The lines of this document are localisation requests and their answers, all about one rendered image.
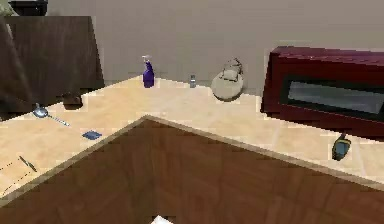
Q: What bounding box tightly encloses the silver metal ladle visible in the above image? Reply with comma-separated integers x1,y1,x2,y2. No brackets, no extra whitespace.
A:
32,102,71,128

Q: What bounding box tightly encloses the purple spray bottle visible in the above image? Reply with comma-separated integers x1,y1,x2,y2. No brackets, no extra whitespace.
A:
141,55,156,89

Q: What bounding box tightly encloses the brown counter cupboard beige worktop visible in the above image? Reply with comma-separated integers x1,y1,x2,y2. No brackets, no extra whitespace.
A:
0,75,384,224

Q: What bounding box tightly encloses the blue sponge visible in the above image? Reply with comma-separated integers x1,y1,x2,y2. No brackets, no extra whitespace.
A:
81,130,103,141

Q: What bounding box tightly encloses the white flat object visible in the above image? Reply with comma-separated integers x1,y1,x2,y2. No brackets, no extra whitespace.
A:
149,215,175,224

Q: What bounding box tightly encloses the small brown bowl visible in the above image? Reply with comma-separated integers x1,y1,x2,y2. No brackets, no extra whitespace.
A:
62,92,84,111

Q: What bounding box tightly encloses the dark red microwave oven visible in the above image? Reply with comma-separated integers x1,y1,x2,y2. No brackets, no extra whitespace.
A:
260,45,384,142

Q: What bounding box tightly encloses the dark brown tall cupboard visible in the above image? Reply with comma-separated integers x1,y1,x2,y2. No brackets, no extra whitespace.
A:
0,15,106,120

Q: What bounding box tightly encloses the dark thin knife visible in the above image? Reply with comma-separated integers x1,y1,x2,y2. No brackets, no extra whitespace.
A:
18,155,38,173

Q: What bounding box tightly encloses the black box appliance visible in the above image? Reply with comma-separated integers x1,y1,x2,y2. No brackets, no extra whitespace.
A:
9,0,50,17

